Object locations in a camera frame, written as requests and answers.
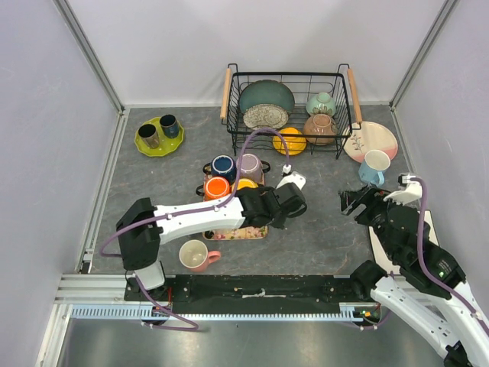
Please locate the orange mug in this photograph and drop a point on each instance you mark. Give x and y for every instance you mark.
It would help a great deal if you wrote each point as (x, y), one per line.
(214, 188)

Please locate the green scalloped plate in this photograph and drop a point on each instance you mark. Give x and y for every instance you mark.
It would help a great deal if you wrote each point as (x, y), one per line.
(166, 145)

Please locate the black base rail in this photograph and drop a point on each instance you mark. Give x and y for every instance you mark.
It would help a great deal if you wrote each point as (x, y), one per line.
(188, 293)

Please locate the dark blue tumbler cup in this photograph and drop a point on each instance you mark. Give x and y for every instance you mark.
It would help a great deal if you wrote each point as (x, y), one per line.
(170, 126)

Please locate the teal plate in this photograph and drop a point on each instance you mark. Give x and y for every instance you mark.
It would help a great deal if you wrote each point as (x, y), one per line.
(266, 92)

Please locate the pink floral plate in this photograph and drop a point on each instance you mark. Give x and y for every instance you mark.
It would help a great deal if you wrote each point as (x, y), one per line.
(369, 136)

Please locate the brown tumbler cup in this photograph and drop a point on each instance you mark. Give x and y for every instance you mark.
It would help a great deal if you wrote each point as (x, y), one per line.
(148, 134)

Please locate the mint green bowl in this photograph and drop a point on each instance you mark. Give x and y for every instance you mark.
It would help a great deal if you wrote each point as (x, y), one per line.
(321, 103)

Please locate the dark blue mug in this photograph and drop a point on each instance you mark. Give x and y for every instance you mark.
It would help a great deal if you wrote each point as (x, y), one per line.
(222, 166)

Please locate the light blue cable duct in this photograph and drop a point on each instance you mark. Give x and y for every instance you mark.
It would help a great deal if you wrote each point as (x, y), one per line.
(147, 312)

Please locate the speckled beige plate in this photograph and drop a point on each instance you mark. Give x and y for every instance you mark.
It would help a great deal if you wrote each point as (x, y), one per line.
(265, 116)

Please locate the white square board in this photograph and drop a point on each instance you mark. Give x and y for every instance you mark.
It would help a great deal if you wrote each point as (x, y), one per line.
(380, 256)

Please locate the black wire dish rack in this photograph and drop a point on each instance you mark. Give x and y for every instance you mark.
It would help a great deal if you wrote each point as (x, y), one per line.
(303, 85)

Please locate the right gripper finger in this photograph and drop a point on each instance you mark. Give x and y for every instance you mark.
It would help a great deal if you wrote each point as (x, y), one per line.
(349, 202)
(348, 194)

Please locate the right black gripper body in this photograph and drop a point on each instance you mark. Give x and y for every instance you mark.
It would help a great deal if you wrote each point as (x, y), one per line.
(374, 214)

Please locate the floral placemat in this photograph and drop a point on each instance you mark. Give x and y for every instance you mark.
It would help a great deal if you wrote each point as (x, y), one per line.
(236, 234)

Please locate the brown pink bowl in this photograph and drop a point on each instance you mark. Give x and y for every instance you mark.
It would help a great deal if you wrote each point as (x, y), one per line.
(320, 129)

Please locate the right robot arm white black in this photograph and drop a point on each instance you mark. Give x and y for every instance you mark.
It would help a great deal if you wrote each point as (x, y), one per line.
(460, 334)

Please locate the purple mug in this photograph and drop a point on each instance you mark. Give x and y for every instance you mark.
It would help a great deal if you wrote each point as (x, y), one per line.
(252, 167)

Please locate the pink mug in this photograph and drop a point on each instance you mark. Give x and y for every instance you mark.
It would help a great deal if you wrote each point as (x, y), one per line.
(195, 256)

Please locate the light blue mug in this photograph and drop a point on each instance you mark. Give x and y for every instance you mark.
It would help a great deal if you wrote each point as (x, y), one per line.
(373, 167)

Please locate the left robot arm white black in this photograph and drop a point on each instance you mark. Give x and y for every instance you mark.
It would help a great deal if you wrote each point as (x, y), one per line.
(140, 234)

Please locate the yellow mug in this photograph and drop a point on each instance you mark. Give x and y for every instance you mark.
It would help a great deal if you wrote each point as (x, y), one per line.
(244, 183)

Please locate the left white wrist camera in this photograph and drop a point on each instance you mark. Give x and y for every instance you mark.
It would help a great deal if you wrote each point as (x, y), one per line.
(291, 177)

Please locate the yellow bowl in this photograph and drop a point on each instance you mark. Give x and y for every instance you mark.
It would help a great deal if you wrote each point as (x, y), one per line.
(294, 139)

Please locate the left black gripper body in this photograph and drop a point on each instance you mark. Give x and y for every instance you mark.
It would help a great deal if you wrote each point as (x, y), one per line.
(279, 221)

